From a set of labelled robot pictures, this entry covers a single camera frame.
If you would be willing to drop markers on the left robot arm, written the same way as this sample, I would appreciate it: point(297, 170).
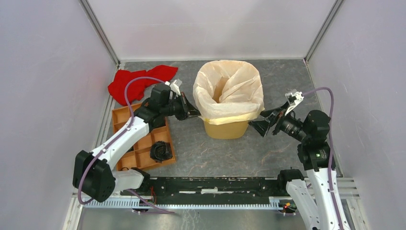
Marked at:
point(93, 171)

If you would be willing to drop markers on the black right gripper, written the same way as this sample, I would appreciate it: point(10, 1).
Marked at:
point(275, 113)

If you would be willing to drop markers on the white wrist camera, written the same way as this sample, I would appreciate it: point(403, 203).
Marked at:
point(294, 98)
point(175, 86)

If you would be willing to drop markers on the orange compartment tray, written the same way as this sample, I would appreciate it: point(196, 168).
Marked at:
point(139, 154)

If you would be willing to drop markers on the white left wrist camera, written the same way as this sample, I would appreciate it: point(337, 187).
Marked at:
point(175, 86)

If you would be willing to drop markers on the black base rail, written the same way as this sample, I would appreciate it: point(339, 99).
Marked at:
point(216, 190)

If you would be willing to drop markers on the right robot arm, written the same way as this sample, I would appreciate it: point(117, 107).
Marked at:
point(322, 208)

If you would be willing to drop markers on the black rolled bag lower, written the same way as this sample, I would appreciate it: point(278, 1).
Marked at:
point(161, 151)

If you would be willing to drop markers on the red cloth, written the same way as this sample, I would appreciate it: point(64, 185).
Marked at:
point(143, 79)

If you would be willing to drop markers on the cream plastic trash bag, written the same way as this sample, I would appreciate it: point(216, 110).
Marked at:
point(227, 91)

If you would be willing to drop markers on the white slotted cable duct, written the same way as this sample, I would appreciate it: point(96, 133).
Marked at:
point(135, 203)

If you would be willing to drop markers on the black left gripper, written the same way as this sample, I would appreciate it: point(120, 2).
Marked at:
point(188, 109)

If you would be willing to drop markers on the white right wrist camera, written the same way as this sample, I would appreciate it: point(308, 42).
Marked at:
point(294, 98)

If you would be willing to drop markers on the yellow mesh trash bin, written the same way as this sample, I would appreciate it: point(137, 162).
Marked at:
point(226, 131)

